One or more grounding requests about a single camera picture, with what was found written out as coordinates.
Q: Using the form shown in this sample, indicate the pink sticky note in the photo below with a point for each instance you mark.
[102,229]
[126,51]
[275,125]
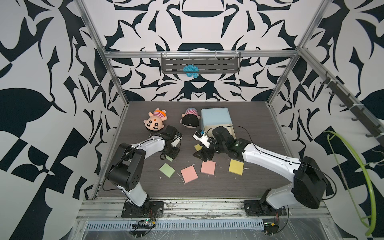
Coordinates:
[208,167]
[189,174]

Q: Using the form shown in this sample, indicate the electronics board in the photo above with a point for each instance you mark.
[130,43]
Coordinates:
[271,228]
[143,224]

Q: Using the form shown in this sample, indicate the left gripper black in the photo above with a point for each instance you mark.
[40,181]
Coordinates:
[174,153]

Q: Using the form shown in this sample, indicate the yellow sticky note right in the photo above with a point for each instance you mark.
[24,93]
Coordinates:
[236,167]

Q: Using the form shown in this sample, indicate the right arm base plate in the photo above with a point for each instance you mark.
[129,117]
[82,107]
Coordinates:
[258,208]

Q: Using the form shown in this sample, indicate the yellow sticky note upper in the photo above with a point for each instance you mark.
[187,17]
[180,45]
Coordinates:
[198,147]

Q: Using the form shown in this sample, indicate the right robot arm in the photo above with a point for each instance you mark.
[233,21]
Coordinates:
[307,182]

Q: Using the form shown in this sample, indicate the left electronics board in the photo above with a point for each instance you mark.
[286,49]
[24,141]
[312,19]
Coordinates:
[143,224]

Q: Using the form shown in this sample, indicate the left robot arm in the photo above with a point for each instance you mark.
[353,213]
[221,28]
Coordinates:
[130,159]

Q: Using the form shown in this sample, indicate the green sticky note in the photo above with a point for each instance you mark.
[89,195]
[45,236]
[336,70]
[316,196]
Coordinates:
[169,158]
[167,170]

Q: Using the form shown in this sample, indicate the plush doll face up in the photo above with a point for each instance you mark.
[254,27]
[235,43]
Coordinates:
[156,120]

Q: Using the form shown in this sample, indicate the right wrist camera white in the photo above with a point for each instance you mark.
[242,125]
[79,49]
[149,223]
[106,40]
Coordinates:
[202,137]

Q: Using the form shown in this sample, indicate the black hook rail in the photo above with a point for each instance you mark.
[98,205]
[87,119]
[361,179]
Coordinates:
[359,110]

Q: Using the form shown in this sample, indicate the light blue drawer box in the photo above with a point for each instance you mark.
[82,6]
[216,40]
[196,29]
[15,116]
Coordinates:
[215,117]

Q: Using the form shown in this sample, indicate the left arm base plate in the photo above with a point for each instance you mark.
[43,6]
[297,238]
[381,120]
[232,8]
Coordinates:
[148,209]

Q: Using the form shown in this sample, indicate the plush doll black hair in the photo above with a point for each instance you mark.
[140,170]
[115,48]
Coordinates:
[190,118]

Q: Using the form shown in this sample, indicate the pink sticky note left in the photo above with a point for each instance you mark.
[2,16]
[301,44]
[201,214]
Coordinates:
[189,174]

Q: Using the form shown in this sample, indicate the teal yarn ball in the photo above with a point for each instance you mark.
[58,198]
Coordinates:
[191,71]

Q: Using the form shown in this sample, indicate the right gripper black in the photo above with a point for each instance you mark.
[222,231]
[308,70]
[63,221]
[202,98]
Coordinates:
[201,155]

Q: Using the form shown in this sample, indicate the yellow sticky note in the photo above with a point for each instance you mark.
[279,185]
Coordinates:
[236,167]
[198,147]

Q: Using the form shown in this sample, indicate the white cable duct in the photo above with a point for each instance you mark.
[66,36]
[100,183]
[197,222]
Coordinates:
[181,225]

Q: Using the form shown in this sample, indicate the pink sticky note right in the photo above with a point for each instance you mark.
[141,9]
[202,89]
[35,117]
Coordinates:
[208,167]

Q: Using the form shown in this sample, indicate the right electronics board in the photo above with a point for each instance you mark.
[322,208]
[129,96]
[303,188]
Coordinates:
[271,228]

